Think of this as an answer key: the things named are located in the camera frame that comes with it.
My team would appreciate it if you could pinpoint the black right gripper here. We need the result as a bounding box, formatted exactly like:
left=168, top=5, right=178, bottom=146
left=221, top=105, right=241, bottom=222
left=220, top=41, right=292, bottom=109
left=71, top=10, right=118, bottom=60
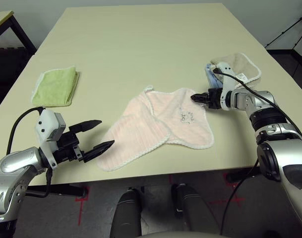
left=190, top=87, right=225, bottom=110

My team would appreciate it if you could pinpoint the black table frame bar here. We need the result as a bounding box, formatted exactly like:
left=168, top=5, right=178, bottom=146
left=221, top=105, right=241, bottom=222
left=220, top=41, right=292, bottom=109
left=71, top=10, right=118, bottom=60
left=26, top=184, right=88, bottom=199

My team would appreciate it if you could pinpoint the beige robot torso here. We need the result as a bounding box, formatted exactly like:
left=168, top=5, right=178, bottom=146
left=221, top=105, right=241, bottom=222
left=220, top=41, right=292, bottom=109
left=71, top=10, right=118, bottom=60
left=138, top=227, right=223, bottom=238

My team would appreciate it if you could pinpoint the black tripod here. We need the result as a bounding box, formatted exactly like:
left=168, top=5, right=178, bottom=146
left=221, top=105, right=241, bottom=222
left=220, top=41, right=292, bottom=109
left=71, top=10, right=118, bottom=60
left=264, top=11, right=302, bottom=50

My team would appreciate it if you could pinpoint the red floor tape cross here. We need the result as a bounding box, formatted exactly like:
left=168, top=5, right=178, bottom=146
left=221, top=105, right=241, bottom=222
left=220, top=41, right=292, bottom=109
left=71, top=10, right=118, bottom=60
left=210, top=173, right=245, bottom=208
left=75, top=187, right=91, bottom=226

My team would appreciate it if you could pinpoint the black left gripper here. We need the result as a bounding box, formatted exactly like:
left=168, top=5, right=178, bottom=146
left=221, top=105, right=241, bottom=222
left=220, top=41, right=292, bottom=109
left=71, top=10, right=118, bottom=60
left=53, top=119, right=116, bottom=164

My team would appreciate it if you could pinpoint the grey robot leg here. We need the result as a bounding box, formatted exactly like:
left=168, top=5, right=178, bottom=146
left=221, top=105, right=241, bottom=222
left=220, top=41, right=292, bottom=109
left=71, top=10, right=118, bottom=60
left=110, top=188, right=143, bottom=238
left=172, top=183, right=221, bottom=238

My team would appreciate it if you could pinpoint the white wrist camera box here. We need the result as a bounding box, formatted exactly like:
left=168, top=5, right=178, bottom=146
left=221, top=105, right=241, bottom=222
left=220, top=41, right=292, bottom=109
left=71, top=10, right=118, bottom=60
left=215, top=61, right=241, bottom=96
left=35, top=108, right=67, bottom=169

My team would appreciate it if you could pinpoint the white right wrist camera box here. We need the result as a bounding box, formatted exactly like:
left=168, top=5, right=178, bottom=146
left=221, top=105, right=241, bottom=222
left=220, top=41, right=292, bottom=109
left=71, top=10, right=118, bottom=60
left=215, top=61, right=241, bottom=96

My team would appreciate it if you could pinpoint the grey left robot leg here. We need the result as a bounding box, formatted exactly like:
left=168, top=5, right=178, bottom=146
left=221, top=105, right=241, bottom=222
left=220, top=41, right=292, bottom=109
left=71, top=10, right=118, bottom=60
left=110, top=188, right=143, bottom=238

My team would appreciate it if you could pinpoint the green folded towel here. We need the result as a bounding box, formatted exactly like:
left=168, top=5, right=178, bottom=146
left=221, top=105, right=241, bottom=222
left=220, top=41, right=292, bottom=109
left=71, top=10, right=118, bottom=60
left=30, top=65, right=81, bottom=108

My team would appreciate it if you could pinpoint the grey right robot leg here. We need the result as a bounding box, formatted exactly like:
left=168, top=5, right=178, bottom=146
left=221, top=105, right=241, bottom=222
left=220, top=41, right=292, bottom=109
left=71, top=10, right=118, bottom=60
left=172, top=183, right=221, bottom=238

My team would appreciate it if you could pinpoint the pink towel with white trim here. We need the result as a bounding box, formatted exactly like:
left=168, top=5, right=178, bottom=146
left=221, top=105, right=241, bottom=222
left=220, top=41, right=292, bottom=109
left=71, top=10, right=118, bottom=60
left=96, top=85, right=215, bottom=173

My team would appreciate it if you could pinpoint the beige folded towel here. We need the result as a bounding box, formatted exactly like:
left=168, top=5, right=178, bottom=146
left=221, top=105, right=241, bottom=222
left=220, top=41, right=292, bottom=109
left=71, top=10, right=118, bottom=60
left=209, top=52, right=262, bottom=90

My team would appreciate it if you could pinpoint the side table with black frame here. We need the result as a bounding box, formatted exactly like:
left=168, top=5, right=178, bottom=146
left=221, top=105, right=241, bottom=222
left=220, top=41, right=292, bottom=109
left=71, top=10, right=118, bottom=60
left=0, top=9, right=37, bottom=58

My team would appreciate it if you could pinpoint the light blue folded towel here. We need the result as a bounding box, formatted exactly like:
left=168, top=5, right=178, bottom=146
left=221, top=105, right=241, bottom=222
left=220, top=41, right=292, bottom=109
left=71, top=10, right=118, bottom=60
left=204, top=63, right=225, bottom=89

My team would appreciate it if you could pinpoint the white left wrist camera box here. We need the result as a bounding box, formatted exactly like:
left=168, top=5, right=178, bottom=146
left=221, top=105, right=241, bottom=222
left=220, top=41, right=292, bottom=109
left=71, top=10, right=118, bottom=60
left=35, top=108, right=67, bottom=169

